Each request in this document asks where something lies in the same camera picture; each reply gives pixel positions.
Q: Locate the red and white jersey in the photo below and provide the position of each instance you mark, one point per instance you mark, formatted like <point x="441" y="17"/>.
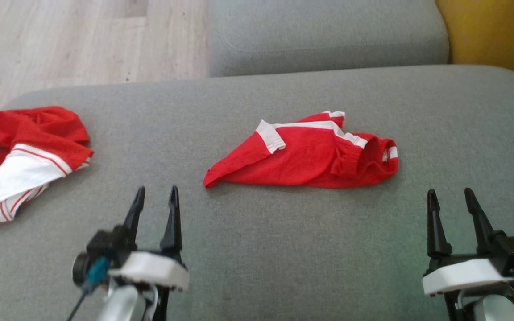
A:
<point x="38" y="133"/>

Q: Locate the small grey sofa cushion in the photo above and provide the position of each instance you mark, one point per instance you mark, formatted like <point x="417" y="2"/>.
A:
<point x="328" y="35"/>

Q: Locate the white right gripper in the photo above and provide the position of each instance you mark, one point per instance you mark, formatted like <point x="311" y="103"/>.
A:
<point x="462" y="274"/>

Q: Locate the yellow furniture panel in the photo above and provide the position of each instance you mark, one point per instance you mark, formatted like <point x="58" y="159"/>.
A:
<point x="498" y="31"/>

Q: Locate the large grey sofa seat cushion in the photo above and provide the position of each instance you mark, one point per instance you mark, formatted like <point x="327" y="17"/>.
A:
<point x="283" y="249"/>

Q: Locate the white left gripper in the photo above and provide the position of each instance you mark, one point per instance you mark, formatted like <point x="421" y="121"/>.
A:
<point x="150" y="269"/>

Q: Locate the red shorts with white trim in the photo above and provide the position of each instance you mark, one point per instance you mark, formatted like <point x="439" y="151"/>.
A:
<point x="301" y="156"/>

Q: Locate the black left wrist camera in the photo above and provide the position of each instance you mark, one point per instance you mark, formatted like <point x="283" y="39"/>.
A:
<point x="105" y="245"/>

